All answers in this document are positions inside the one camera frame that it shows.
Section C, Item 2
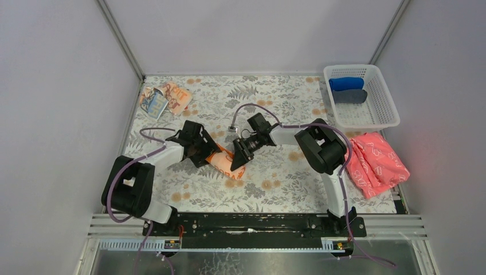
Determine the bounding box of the orange cartoon towel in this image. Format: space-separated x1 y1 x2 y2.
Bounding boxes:
206 144 246 180

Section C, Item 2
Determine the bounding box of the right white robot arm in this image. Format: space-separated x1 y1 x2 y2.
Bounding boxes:
230 113 356 229

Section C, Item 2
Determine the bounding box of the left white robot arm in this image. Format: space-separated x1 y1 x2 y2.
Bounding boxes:
101 120 222 224

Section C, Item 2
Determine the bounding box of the floral table mat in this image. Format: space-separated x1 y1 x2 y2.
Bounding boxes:
108 74 398 214

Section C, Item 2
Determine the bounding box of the peach lettered towel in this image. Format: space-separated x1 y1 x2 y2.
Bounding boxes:
139 82 193 120

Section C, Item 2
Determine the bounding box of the blue rolled towel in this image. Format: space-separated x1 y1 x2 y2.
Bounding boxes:
328 77 365 91

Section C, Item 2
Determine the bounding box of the grey rolled towel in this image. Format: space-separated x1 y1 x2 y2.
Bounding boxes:
332 89 368 104

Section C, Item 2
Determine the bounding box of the white plastic basket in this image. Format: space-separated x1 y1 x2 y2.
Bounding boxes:
323 64 400 132

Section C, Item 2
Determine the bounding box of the pink folded towel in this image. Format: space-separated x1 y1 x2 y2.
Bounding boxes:
346 132 410 199

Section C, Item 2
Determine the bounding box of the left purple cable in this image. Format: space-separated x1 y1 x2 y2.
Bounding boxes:
106 127 177 275

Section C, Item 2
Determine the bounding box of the purple cable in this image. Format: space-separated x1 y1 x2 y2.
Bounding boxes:
106 127 177 275
228 103 399 270

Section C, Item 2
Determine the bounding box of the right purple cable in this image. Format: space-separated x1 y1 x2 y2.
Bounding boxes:
228 103 399 270

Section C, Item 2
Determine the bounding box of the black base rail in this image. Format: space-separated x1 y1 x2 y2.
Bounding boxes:
142 212 367 252

